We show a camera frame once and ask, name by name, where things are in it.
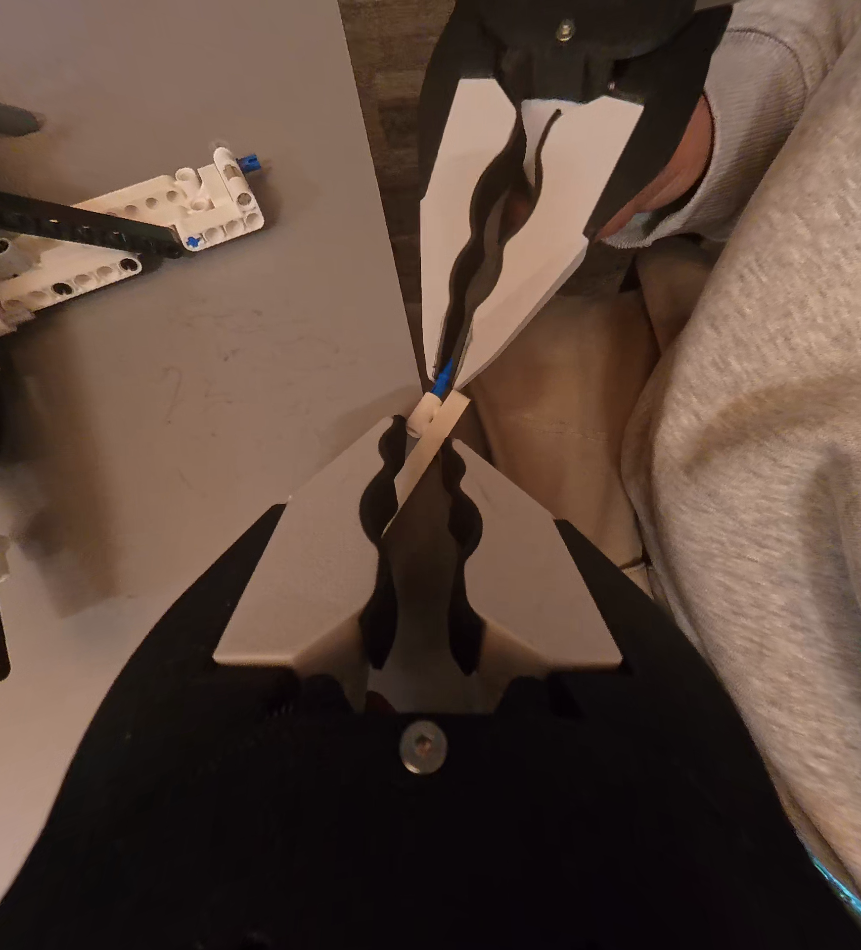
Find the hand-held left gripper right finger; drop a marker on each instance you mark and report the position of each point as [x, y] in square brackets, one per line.
[541, 586]

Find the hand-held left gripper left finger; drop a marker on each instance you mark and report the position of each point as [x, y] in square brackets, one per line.
[304, 586]

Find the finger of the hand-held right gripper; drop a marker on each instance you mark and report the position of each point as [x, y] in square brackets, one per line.
[460, 148]
[586, 185]

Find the long white lego beam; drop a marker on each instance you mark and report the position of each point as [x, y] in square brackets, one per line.
[430, 445]

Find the blue lego pin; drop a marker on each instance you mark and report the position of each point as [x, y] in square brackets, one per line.
[443, 380]

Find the zebra striped lego helicopter model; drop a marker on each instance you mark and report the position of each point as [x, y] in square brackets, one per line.
[141, 208]

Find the person's right forearm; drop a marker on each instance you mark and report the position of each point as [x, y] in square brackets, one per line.
[771, 89]

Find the person's right hand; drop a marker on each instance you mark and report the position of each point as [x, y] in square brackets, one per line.
[679, 163]

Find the person in grey hoodie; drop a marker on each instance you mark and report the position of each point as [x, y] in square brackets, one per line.
[771, 519]

